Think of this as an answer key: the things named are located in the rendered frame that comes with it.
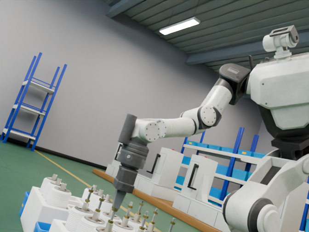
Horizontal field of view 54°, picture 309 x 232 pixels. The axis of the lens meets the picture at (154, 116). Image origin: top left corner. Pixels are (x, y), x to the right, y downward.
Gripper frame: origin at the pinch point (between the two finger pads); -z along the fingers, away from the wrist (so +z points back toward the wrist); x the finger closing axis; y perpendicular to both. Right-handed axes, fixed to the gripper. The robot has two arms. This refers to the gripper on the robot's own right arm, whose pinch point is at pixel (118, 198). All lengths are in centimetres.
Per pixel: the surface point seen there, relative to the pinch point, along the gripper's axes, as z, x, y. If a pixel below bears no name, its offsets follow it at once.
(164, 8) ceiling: 364, 557, -56
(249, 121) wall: 267, 862, -510
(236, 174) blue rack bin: 52, 505, -317
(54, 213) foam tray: -20, 45, 17
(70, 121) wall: 51, 652, 58
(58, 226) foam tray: -18.1, 19.6, 14.4
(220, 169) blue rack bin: 54, 549, -300
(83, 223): -12.0, 8.2, 7.2
